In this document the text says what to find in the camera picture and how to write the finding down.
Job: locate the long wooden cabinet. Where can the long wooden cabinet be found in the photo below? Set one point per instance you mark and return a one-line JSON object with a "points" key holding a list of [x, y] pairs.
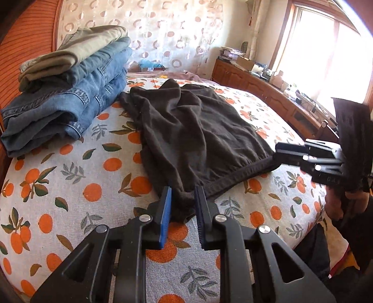
{"points": [[262, 84]]}

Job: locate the stack of papers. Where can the stack of papers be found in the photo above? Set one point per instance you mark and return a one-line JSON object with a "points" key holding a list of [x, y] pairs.
{"points": [[230, 53]]}

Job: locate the pale patterned window curtain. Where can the pale patterned window curtain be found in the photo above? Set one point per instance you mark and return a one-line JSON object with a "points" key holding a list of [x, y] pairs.
{"points": [[268, 29]]}

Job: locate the orange fruit print bedsheet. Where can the orange fruit print bedsheet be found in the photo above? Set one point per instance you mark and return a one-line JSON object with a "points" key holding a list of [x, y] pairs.
{"points": [[87, 174]]}

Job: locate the person's right hand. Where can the person's right hand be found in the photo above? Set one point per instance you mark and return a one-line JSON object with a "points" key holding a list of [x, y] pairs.
{"points": [[335, 204]]}

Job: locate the folded dark-seam blue jeans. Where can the folded dark-seam blue jeans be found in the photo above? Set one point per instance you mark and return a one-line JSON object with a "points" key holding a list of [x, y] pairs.
{"points": [[43, 116]]}

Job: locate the circle pattern sheer curtain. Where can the circle pattern sheer curtain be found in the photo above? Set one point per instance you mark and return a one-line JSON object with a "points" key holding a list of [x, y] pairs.
{"points": [[174, 29]]}

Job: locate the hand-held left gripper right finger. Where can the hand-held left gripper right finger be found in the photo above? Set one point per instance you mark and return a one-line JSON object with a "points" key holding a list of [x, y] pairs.
{"points": [[201, 215]]}

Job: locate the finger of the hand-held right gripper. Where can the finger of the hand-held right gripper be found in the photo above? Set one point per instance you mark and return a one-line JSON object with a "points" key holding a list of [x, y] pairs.
{"points": [[323, 169], [291, 153]]}

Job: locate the wooden framed window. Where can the wooden framed window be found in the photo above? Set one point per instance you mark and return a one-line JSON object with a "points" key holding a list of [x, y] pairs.
{"points": [[320, 58]]}

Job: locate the dark cloth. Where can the dark cloth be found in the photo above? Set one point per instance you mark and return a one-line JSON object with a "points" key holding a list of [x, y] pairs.
{"points": [[352, 125]]}

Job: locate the open cardboard box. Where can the open cardboard box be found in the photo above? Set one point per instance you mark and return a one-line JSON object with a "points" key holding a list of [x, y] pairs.
{"points": [[244, 62]]}

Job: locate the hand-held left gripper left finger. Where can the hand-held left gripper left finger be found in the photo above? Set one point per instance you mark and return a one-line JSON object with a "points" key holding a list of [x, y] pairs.
{"points": [[164, 215]]}

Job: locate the person's dark clothing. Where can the person's dark clothing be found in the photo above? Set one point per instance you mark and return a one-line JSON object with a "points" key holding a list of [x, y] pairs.
{"points": [[311, 253]]}

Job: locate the box with blue bag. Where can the box with blue bag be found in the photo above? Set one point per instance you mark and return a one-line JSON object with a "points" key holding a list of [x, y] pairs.
{"points": [[151, 65]]}

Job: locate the dark brown pants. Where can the dark brown pants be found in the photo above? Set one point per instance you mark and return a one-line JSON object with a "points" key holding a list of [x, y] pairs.
{"points": [[204, 131]]}

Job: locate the folded light blue jeans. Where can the folded light blue jeans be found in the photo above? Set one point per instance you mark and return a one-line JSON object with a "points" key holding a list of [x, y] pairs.
{"points": [[102, 62]]}

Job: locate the folded khaki pants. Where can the folded khaki pants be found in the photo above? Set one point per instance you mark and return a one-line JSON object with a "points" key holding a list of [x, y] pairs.
{"points": [[72, 49]]}

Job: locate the white plastic jug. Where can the white plastic jug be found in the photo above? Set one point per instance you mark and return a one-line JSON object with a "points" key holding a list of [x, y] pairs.
{"points": [[278, 78]]}

